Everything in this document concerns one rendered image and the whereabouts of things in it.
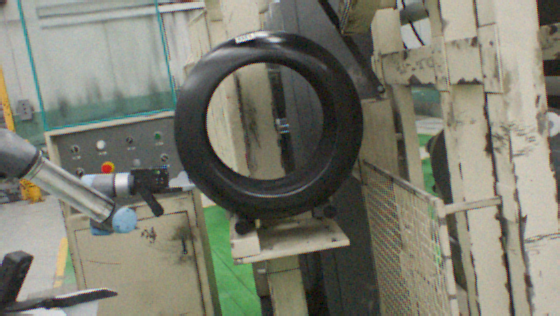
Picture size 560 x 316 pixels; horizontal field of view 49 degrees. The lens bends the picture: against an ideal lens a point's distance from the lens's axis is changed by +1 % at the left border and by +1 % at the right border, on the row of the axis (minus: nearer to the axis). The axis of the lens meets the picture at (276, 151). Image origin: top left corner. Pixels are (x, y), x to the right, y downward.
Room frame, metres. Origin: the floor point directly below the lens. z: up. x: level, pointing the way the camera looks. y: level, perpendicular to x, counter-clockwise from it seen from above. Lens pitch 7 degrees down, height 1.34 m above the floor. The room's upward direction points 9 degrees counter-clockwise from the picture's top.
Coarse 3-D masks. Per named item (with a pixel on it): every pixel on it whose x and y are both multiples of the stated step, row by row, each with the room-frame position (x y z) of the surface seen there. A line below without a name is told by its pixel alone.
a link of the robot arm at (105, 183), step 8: (88, 176) 1.93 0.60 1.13; (96, 176) 1.93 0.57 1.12; (104, 176) 1.93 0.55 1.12; (112, 176) 1.93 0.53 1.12; (88, 184) 1.91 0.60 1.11; (96, 184) 1.91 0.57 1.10; (104, 184) 1.91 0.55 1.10; (112, 184) 1.91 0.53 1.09; (104, 192) 1.91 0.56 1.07; (112, 192) 1.91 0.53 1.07
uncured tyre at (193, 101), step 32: (256, 32) 1.90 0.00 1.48; (288, 32) 1.92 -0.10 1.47; (224, 64) 1.85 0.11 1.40; (288, 64) 2.14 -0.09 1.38; (320, 64) 1.86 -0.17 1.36; (192, 96) 1.84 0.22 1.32; (320, 96) 2.15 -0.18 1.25; (352, 96) 1.88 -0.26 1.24; (192, 128) 1.84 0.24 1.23; (352, 128) 1.87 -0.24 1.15; (192, 160) 1.84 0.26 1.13; (320, 160) 2.14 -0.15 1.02; (352, 160) 1.89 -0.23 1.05; (224, 192) 1.84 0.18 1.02; (256, 192) 1.87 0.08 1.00; (288, 192) 1.86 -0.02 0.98; (320, 192) 1.86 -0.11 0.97
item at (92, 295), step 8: (104, 288) 0.94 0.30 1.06; (56, 296) 0.93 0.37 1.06; (64, 296) 0.92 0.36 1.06; (72, 296) 0.92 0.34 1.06; (80, 296) 0.93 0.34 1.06; (88, 296) 0.93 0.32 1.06; (96, 296) 0.93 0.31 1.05; (104, 296) 0.93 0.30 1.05; (112, 296) 0.94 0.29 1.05; (56, 304) 0.92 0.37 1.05; (64, 304) 0.91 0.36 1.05; (72, 304) 0.91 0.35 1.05; (80, 304) 0.93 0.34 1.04; (88, 304) 0.93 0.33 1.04; (96, 304) 0.94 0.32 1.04; (72, 312) 0.92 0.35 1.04; (80, 312) 0.93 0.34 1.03; (88, 312) 0.93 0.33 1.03; (96, 312) 0.94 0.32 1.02
